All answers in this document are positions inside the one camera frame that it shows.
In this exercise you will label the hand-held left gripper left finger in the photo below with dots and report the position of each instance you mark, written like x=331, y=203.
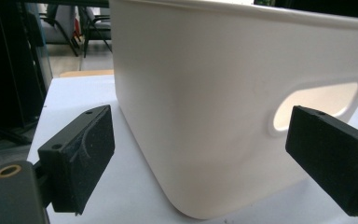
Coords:
x=80, y=161

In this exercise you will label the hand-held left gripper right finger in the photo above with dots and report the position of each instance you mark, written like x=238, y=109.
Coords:
x=332, y=161

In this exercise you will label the white plastic storage bin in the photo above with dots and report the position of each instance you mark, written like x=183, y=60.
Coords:
x=205, y=102

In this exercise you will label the light wooden board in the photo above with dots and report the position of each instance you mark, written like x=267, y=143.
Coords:
x=87, y=73

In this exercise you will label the dark cabinet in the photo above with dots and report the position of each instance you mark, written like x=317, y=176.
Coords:
x=11, y=65

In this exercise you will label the black metal chair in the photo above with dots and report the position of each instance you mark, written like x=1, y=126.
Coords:
x=98, y=29

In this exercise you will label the grey upholstered chair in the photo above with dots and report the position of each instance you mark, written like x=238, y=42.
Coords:
x=59, y=26

